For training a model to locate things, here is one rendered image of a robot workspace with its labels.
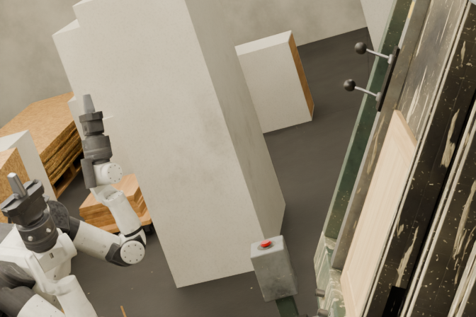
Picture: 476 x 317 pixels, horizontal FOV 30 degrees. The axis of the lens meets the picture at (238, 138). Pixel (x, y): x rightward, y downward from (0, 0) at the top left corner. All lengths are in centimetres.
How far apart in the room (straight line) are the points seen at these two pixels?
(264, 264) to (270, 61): 459
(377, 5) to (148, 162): 207
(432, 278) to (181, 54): 323
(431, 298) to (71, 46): 531
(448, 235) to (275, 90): 591
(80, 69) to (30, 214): 467
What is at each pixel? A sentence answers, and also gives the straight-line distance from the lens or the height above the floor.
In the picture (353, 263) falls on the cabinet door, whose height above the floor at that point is 98.
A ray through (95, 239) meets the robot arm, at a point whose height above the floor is 122.
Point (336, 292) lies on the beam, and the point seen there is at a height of 90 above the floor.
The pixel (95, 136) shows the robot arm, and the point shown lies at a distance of 282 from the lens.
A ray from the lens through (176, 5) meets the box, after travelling 476.
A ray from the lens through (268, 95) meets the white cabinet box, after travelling 760.
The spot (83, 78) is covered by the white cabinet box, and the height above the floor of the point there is 106.
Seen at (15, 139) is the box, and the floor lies 95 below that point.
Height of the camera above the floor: 214
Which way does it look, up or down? 16 degrees down
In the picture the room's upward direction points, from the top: 18 degrees counter-clockwise
